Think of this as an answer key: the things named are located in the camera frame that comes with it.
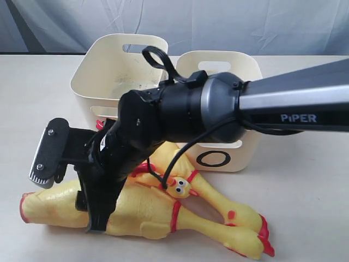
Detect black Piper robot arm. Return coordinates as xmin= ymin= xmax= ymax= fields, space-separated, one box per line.
xmin=77 ymin=59 xmax=348 ymax=232

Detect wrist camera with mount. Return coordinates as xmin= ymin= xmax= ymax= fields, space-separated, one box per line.
xmin=28 ymin=117 xmax=96 ymax=189

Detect cream bin marked X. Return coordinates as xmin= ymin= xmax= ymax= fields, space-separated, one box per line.
xmin=70 ymin=33 xmax=169 ymax=130

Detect grey backdrop curtain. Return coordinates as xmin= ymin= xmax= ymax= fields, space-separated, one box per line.
xmin=1 ymin=1 xmax=348 ymax=55

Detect large front rubber chicken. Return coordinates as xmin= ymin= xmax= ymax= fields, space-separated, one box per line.
xmin=105 ymin=181 xmax=275 ymax=259

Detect black cable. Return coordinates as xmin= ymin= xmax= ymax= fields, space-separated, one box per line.
xmin=142 ymin=45 xmax=306 ymax=190

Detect cream bin marked O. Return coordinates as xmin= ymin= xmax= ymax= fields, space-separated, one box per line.
xmin=176 ymin=50 xmax=263 ymax=172

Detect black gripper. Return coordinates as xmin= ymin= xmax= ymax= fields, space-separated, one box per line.
xmin=75 ymin=88 xmax=164 ymax=233

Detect severed chicken head with squeaker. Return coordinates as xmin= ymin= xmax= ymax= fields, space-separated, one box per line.
xmin=127 ymin=163 xmax=199 ymax=199

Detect headless rubber chicken body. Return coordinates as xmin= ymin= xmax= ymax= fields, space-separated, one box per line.
xmin=19 ymin=180 xmax=88 ymax=228

